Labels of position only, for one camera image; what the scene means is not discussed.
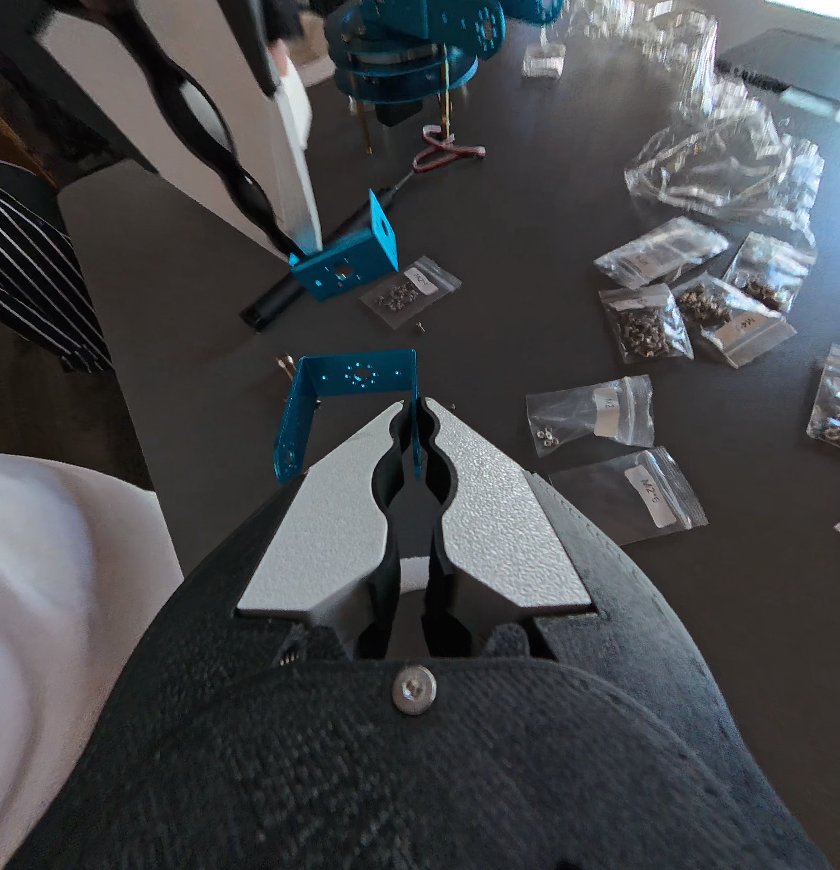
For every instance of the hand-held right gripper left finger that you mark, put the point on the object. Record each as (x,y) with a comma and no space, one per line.
(325,544)

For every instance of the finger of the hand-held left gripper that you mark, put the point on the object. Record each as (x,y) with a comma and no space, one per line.
(121,88)
(294,183)

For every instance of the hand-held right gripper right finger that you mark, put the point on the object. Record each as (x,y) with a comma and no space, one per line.
(508,537)

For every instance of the small blue metal bracket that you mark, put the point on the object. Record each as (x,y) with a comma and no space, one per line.
(376,255)

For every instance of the large blue U bracket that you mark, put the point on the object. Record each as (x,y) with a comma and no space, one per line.
(325,374)

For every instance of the blue toy robot arm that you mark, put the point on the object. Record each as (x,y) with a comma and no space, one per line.
(406,68)

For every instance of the dark desk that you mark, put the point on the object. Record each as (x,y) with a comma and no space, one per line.
(515,238)

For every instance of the nearly empty labelled zip bag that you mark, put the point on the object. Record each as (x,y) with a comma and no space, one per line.
(597,503)

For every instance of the black electric screwdriver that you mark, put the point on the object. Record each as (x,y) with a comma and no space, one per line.
(270,306)

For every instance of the zip bag with few nuts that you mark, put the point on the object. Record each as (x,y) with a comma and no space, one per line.
(583,414)

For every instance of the clear zip bag of screws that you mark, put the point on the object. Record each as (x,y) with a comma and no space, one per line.
(648,330)
(399,296)
(732,333)
(766,285)

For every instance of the metal cross wrench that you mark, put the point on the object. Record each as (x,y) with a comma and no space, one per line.
(285,363)

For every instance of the striped black jacket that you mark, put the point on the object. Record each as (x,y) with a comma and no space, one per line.
(26,272)

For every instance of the labelled clear zip bag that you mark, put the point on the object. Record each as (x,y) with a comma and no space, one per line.
(664,251)

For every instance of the clear zip bag of nuts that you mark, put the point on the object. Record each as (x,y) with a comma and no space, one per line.
(834,414)

